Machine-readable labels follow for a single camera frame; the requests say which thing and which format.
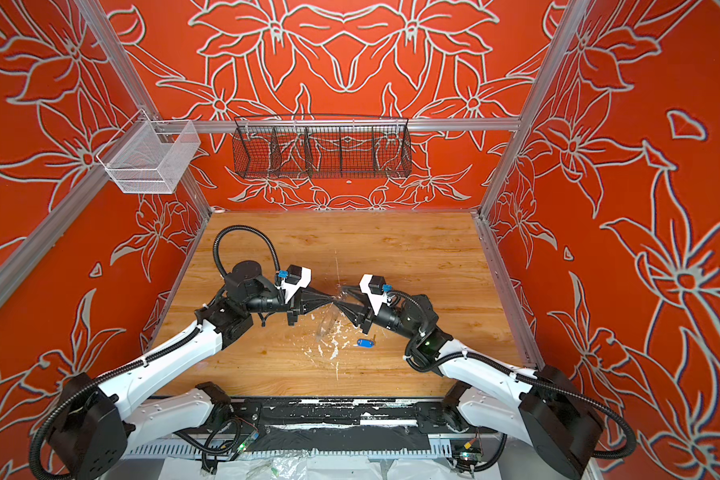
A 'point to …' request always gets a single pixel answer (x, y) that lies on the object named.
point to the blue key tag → (365, 343)
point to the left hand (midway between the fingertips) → (330, 297)
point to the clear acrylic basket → (149, 156)
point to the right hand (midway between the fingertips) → (335, 297)
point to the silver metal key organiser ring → (340, 297)
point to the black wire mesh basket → (321, 146)
